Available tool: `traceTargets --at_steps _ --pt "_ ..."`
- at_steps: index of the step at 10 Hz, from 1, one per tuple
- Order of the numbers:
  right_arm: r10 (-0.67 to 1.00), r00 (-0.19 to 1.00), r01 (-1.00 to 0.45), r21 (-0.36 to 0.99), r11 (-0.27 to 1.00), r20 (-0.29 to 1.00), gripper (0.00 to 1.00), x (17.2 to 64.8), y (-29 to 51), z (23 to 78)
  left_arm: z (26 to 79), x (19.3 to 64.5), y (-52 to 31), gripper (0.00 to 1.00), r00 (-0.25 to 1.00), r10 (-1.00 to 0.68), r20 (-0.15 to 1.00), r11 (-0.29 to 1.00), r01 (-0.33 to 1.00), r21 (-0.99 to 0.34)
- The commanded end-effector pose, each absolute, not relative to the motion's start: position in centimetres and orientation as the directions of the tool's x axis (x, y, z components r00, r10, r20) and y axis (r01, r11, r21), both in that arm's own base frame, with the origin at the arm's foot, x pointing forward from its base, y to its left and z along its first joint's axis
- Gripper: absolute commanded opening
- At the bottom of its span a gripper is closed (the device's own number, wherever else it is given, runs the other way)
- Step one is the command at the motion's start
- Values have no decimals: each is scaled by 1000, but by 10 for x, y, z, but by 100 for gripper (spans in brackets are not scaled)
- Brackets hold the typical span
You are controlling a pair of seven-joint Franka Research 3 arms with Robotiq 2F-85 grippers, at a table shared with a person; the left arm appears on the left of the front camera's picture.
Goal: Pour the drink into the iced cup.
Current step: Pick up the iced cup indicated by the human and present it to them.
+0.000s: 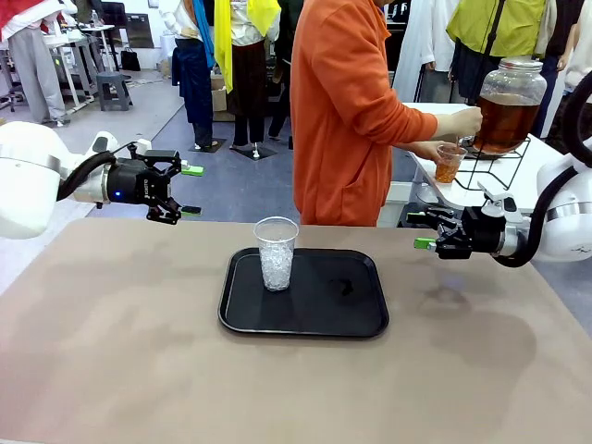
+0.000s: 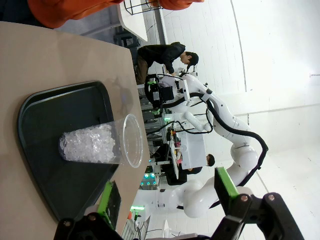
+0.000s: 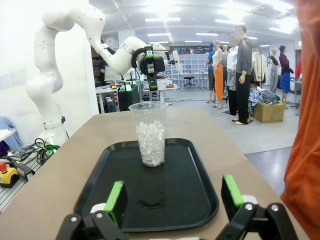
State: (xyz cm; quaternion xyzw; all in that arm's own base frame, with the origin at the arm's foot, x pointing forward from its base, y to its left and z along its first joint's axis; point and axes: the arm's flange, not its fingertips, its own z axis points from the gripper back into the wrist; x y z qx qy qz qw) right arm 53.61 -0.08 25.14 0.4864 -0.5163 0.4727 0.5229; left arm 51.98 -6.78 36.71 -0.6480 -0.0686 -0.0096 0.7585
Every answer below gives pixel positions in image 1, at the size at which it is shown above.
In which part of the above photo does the person's left hand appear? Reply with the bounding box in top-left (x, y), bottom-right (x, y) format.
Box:
top-left (427, 140), bottom-right (457, 165)

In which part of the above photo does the grey plastic stool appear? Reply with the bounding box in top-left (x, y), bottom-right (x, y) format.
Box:
top-left (95, 71), bottom-right (134, 113)

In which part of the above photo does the short clear iced cup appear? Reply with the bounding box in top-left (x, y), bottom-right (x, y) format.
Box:
top-left (434, 143), bottom-right (469, 184)

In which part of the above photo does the brown cardboard box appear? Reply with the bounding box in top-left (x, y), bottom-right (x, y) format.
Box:
top-left (210, 76), bottom-right (230, 122)

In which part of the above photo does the person in orange hoodie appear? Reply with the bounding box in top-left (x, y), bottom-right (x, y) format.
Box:
top-left (290, 0), bottom-right (439, 228)

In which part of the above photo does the glass tea dispenser jar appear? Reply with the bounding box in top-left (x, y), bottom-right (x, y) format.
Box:
top-left (462, 57), bottom-right (549, 156)

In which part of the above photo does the dark wall poster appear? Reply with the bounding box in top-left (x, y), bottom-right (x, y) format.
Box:
top-left (125, 13), bottom-right (155, 50)

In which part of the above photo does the tall clear iced cup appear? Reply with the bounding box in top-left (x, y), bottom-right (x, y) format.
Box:
top-left (253, 216), bottom-right (301, 292)

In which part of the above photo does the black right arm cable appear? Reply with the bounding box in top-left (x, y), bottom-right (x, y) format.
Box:
top-left (492, 68), bottom-right (592, 270)

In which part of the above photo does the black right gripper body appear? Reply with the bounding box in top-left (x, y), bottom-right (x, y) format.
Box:
top-left (462, 205), bottom-right (508, 255)

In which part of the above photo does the person's right hand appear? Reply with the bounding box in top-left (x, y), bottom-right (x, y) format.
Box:
top-left (450, 105), bottom-right (485, 140)

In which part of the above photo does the black handbag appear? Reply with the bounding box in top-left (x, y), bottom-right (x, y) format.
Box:
top-left (119, 45), bottom-right (142, 73)

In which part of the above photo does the mannequin with lime jacket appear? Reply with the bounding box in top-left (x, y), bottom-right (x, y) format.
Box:
top-left (446, 0), bottom-right (551, 106)

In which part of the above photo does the person's right forearm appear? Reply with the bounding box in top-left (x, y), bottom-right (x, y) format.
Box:
top-left (392, 99), bottom-right (457, 140)

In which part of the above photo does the mannequin with blue skirt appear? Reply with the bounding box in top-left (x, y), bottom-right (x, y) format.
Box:
top-left (159, 0), bottom-right (217, 152)

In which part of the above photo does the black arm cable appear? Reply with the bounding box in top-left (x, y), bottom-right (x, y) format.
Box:
top-left (492, 68), bottom-right (592, 270)
top-left (55, 143), bottom-right (140, 203)

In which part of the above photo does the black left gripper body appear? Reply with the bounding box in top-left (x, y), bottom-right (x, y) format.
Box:
top-left (108, 156), bottom-right (169, 207)

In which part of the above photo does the black wire dispenser stand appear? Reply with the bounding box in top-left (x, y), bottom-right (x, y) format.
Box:
top-left (455, 137), bottom-right (532, 191)

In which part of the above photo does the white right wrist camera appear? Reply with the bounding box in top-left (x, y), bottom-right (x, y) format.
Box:
top-left (475, 180), bottom-right (519, 216)

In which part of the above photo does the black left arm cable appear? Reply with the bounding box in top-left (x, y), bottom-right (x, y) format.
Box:
top-left (55, 143), bottom-right (140, 203)

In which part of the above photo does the white plastic bin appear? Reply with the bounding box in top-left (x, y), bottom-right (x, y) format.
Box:
top-left (377, 181), bottom-right (420, 228)

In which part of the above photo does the white side table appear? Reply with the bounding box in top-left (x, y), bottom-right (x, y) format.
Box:
top-left (386, 102), bottom-right (573, 216)

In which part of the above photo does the white standing desk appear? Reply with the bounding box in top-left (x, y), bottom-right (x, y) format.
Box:
top-left (43, 22), bottom-right (117, 117)

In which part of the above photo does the mannequin with yellow scarf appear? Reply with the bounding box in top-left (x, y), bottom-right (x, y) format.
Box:
top-left (214, 0), bottom-right (282, 161)

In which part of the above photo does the black plastic serving tray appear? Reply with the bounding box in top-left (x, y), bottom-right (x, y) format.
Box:
top-left (216, 246), bottom-right (390, 339)

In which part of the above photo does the person's left forearm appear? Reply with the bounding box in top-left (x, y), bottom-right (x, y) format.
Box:
top-left (391, 140), bottom-right (434, 161)

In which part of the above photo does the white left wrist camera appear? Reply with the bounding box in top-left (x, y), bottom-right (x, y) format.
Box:
top-left (127, 137), bottom-right (153, 161)

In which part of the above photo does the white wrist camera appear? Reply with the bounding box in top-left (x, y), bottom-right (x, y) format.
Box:
top-left (475, 180), bottom-right (519, 216)
top-left (127, 137), bottom-right (153, 161)

